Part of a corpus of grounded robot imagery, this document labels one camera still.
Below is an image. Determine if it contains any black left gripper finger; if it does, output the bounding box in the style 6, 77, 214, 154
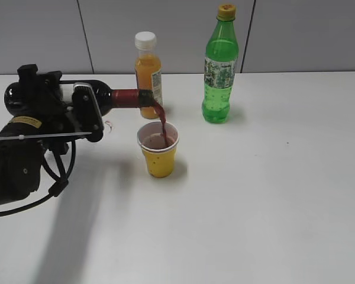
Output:
37, 70, 64, 105
17, 64, 44, 104

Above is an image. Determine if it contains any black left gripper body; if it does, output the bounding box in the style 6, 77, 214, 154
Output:
16, 100, 76, 154

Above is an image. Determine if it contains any dark red wine bottle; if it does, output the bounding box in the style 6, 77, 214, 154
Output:
4, 79, 156, 116

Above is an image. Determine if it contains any yellow paper cup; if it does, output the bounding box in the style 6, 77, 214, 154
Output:
137, 121, 179, 178

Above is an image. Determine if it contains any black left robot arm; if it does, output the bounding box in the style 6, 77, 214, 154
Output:
0, 64, 77, 211

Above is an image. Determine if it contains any orange juice bottle white cap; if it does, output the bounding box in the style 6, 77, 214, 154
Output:
134, 31, 163, 120

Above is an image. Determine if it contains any green soda bottle yellow cap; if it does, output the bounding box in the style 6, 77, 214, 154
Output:
202, 4, 239, 123

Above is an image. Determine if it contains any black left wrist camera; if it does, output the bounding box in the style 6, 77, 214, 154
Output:
72, 82, 104, 143

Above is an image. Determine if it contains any black left camera cable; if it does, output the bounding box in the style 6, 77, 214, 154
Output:
0, 111, 77, 218

